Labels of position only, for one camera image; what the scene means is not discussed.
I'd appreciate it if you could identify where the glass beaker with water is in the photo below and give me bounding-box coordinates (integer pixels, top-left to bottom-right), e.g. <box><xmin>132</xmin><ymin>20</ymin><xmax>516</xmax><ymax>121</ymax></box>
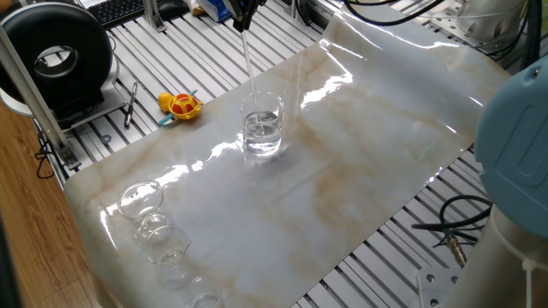
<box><xmin>239</xmin><ymin>91</ymin><xmax>285</xmax><ymax>160</ymax></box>

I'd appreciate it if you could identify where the aluminium frame strut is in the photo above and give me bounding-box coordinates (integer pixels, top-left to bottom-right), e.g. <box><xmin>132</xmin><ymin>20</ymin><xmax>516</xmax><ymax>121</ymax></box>
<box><xmin>142</xmin><ymin>0</ymin><xmax>168</xmax><ymax>33</ymax></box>
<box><xmin>0</xmin><ymin>25</ymin><xmax>82</xmax><ymax>171</ymax></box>

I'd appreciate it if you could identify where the black floor cable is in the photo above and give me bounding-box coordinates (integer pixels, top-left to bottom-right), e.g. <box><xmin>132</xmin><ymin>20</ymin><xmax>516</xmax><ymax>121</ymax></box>
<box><xmin>33</xmin><ymin>130</ymin><xmax>57</xmax><ymax>180</ymax></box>

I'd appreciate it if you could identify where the black computer keyboard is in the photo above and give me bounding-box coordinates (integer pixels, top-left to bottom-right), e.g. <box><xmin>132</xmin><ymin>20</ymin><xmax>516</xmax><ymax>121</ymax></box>
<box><xmin>87</xmin><ymin>0</ymin><xmax>146</xmax><ymax>29</ymax></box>

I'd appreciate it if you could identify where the white cable tie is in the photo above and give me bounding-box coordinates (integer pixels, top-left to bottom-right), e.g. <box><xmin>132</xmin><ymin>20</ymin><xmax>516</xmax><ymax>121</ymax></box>
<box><xmin>491</xmin><ymin>220</ymin><xmax>548</xmax><ymax>308</ymax></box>

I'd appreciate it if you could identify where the yellow orange turtle toy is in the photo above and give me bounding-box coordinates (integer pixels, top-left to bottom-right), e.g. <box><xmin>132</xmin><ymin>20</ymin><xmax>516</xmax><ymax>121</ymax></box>
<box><xmin>157</xmin><ymin>88</ymin><xmax>204</xmax><ymax>127</ymax></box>

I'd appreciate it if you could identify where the silver metal mount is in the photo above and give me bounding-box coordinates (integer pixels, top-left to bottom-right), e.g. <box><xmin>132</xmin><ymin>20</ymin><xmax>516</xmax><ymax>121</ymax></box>
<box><xmin>427</xmin><ymin>0</ymin><xmax>530</xmax><ymax>48</ymax></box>

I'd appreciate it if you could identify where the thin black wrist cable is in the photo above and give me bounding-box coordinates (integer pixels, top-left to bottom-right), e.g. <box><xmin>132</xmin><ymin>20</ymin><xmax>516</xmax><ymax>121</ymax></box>
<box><xmin>295</xmin><ymin>0</ymin><xmax>316</xmax><ymax>27</ymax></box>

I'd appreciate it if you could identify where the medium empty glass beaker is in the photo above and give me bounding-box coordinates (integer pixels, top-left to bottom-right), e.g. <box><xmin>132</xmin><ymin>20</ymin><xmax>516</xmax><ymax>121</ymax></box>
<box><xmin>144</xmin><ymin>225</ymin><xmax>193</xmax><ymax>292</ymax></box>

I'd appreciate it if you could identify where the coiled black cable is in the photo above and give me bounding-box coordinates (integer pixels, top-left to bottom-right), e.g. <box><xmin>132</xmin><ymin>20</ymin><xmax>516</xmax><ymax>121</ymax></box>
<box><xmin>410</xmin><ymin>194</ymin><xmax>493</xmax><ymax>269</ymax></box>

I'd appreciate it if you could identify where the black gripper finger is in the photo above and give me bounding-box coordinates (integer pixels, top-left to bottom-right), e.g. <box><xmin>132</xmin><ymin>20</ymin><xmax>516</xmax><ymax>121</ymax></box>
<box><xmin>223</xmin><ymin>0</ymin><xmax>248</xmax><ymax>33</ymax></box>
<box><xmin>246</xmin><ymin>0</ymin><xmax>269</xmax><ymax>30</ymax></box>

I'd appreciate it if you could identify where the blue tissue pack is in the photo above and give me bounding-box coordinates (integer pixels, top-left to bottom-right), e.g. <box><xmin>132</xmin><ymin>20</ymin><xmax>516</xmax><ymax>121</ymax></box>
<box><xmin>196</xmin><ymin>0</ymin><xmax>235</xmax><ymax>23</ymax></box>

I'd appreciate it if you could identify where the black ring shaped device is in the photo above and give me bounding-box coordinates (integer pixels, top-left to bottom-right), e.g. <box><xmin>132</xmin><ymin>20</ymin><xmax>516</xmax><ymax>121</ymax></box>
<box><xmin>0</xmin><ymin>2</ymin><xmax>128</xmax><ymax>132</ymax></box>

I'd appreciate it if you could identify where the clear glass stirring rod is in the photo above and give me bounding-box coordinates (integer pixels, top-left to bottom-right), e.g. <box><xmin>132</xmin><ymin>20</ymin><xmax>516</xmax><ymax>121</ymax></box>
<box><xmin>241</xmin><ymin>29</ymin><xmax>260</xmax><ymax>111</ymax></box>

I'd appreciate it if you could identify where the small empty glass beaker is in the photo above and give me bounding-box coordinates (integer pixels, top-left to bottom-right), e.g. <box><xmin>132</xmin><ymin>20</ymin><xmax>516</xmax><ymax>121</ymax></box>
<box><xmin>185</xmin><ymin>275</ymin><xmax>224</xmax><ymax>308</ymax></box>

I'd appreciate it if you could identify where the glossy marble pattern mat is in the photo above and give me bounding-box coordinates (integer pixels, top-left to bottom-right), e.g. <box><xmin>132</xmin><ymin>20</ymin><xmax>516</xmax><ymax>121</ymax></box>
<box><xmin>63</xmin><ymin>0</ymin><xmax>513</xmax><ymax>308</ymax></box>

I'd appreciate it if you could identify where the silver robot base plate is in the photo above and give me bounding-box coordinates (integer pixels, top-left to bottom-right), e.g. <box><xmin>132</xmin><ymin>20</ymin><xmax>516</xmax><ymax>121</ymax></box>
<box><xmin>416</xmin><ymin>266</ymin><xmax>464</xmax><ymax>308</ymax></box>

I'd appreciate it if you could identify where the large empty glass beaker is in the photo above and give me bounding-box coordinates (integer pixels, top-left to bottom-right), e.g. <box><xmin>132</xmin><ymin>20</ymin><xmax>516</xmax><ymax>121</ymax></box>
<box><xmin>117</xmin><ymin>181</ymin><xmax>170</xmax><ymax>240</ymax></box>

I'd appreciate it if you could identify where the black pen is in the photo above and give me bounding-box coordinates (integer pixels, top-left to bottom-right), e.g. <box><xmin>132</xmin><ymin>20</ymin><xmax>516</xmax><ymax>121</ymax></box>
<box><xmin>123</xmin><ymin>81</ymin><xmax>139</xmax><ymax>128</ymax></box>

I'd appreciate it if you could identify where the black computer mouse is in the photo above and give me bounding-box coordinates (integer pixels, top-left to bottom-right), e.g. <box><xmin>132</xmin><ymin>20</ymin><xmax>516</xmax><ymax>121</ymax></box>
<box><xmin>158</xmin><ymin>0</ymin><xmax>192</xmax><ymax>21</ymax></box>

